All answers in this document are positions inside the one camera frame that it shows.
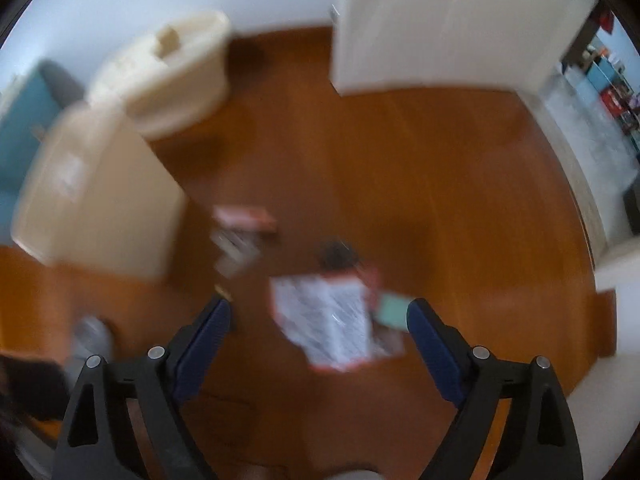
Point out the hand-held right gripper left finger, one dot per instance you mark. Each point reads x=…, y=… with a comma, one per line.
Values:
x=202, y=350

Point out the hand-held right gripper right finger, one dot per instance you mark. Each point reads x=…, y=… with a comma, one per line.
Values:
x=435, y=350

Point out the green packet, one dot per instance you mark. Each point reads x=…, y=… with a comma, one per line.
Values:
x=393, y=311

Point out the grey wrapper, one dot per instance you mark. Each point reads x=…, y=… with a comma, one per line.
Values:
x=235, y=252

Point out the white printed plastic wrapper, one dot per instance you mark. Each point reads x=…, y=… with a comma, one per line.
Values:
x=322, y=317

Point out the dark wrapper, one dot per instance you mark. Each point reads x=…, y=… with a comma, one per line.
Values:
x=337, y=254

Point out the red and white carton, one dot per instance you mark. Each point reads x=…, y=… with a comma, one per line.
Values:
x=245, y=217

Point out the square beige trash bin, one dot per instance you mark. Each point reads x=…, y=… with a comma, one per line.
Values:
x=105, y=195

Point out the white slipper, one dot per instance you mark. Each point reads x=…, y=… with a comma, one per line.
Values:
x=94, y=339

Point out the round beige bucket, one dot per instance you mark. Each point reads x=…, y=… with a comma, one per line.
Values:
x=175, y=80

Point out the blue storage box white lid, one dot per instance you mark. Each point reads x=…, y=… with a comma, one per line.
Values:
x=25, y=125

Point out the red crate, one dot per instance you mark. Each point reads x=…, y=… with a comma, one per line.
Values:
x=612, y=100

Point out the blue plastic bin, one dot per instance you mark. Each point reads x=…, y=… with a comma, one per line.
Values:
x=602, y=74

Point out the white door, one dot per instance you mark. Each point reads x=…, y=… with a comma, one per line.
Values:
x=450, y=25

